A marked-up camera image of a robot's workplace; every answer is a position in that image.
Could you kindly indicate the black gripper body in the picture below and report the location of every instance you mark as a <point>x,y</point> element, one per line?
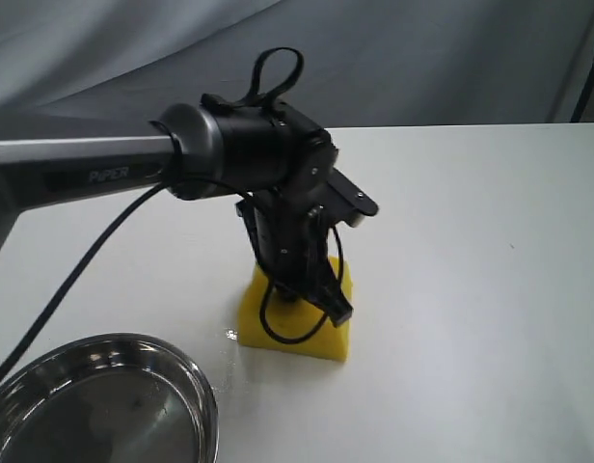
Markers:
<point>288,230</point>

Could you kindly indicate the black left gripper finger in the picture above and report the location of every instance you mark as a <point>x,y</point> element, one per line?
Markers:
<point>329,288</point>

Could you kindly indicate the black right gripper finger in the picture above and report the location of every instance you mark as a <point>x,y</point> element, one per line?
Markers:
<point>287,295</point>

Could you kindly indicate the yellow sponge block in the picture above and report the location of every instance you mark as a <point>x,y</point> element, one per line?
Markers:
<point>290,321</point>

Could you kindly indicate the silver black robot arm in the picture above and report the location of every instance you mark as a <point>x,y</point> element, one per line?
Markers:
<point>280,161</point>

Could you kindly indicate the stainless steel round tray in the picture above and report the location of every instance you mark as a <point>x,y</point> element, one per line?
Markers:
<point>116,397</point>

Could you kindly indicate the grey fabric backdrop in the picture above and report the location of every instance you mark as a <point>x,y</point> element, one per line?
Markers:
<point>367,63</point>

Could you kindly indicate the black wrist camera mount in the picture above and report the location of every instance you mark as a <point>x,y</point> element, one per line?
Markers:
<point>345,202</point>

